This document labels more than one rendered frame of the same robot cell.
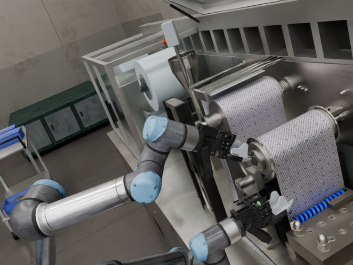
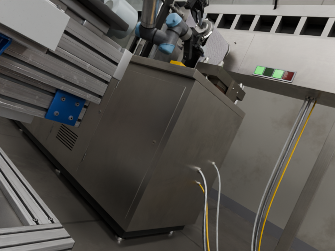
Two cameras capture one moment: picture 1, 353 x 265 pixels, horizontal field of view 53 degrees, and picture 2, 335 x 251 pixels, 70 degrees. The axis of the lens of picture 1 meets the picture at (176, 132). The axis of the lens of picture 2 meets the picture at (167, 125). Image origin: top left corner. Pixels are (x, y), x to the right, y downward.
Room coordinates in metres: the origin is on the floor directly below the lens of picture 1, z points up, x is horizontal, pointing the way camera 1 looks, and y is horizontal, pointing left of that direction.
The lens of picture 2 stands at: (-0.22, 0.62, 0.63)
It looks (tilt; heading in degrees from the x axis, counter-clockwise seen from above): 0 degrees down; 324
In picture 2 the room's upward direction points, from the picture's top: 25 degrees clockwise
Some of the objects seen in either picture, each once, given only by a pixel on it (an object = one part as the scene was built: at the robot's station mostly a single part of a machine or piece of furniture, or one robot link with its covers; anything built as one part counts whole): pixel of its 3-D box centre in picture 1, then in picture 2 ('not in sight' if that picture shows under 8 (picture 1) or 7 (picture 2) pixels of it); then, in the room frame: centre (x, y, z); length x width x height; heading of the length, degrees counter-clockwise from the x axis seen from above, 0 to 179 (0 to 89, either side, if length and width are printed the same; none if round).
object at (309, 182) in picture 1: (312, 182); (211, 60); (0.97, -0.36, 1.11); 0.23 x 0.01 x 0.18; 104
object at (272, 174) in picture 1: (260, 158); (203, 29); (1.00, -0.22, 1.25); 0.15 x 0.01 x 0.15; 14
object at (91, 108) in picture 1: (61, 116); not in sight; (7.11, 2.08, 0.36); 1.81 x 1.66 x 0.71; 107
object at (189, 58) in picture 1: (183, 61); not in sight; (1.73, -0.15, 1.50); 0.14 x 0.14 x 0.06
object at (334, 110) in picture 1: (330, 110); not in sight; (1.08, -0.51, 1.28); 0.06 x 0.05 x 0.02; 104
